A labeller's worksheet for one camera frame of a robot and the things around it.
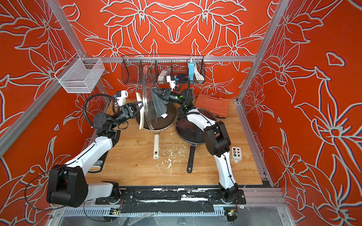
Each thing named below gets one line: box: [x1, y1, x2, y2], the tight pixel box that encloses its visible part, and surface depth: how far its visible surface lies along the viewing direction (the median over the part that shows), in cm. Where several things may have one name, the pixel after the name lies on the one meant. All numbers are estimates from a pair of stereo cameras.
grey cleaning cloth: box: [151, 87, 171, 120], surface depth 76 cm
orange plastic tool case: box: [194, 93, 230, 119], surface depth 112 cm
